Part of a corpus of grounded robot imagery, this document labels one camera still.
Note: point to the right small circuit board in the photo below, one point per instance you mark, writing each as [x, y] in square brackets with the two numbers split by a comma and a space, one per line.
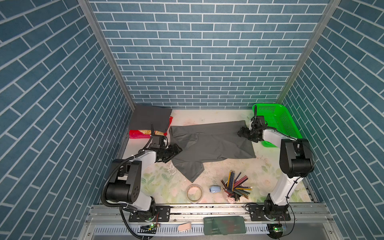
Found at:
[275, 231]

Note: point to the green plastic basket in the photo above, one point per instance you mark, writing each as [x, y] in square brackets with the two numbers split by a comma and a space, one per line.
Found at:
[280, 123]

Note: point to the black mounting plate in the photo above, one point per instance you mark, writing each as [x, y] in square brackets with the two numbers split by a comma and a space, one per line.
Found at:
[259, 213]
[157, 214]

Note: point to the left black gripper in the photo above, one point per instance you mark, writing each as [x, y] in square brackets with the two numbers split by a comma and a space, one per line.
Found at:
[172, 152]

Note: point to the small circuit board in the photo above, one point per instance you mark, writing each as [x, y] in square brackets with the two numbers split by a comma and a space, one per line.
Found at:
[147, 229]
[275, 231]

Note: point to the folded dark grey t shirt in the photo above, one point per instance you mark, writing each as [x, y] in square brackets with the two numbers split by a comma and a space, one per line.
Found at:
[144, 117]

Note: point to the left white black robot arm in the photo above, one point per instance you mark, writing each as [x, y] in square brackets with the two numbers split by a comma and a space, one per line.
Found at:
[122, 188]

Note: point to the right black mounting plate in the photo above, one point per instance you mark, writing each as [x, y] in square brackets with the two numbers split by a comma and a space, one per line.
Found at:
[259, 213]

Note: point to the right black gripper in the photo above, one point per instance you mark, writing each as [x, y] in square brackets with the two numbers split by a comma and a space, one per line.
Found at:
[244, 134]

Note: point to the bundle of coloured pencils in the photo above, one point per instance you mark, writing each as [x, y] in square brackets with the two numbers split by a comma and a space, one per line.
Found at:
[235, 188]

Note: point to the pink eraser block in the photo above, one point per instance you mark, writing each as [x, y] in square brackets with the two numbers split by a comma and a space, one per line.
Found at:
[184, 227]

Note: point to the small blue pencil sharpener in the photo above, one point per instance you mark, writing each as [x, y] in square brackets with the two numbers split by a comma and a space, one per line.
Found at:
[215, 189]

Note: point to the left small circuit board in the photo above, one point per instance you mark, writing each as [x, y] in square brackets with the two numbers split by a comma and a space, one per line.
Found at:
[147, 229]

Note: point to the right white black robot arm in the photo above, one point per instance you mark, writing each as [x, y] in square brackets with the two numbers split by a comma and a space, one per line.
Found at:
[296, 162]

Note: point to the roll of clear tape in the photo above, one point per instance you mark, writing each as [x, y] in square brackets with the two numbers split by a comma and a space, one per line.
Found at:
[194, 193]

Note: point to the folded red t shirt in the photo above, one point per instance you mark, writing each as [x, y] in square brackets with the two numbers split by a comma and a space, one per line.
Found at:
[145, 134]

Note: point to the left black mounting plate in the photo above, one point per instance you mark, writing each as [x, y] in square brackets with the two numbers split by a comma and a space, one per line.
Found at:
[157, 214]

